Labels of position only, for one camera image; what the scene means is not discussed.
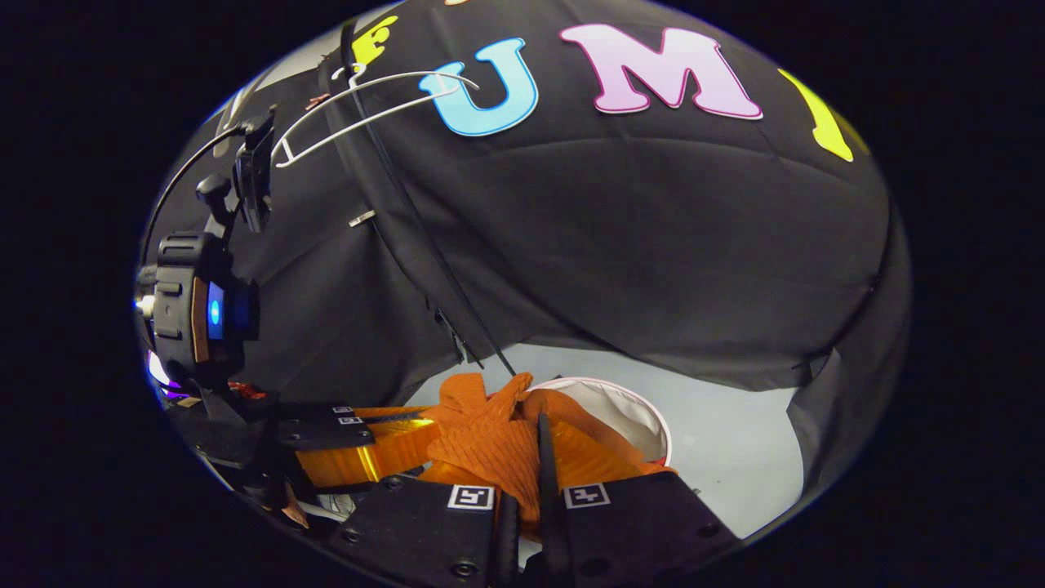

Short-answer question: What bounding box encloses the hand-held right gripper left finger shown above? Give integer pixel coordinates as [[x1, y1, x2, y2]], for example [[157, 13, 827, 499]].
[[331, 461, 520, 588]]

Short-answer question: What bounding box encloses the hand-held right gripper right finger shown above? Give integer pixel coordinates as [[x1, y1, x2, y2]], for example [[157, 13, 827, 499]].
[[535, 413, 745, 588]]

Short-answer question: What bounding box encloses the orange ribbed jacket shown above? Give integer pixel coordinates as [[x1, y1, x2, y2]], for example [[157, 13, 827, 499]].
[[418, 372, 675, 541]]

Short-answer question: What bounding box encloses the pink laundry hamper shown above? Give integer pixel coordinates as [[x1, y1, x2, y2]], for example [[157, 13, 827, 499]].
[[522, 375, 673, 468]]

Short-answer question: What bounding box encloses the white clothes hanger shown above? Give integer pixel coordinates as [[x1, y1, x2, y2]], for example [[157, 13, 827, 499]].
[[271, 69, 482, 169]]

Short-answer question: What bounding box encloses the black backdrop cloth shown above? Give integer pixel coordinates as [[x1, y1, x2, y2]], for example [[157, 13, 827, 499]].
[[139, 0, 912, 492]]

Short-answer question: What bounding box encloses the black clothes rail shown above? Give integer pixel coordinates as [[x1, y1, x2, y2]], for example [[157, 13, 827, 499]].
[[338, 20, 518, 378]]

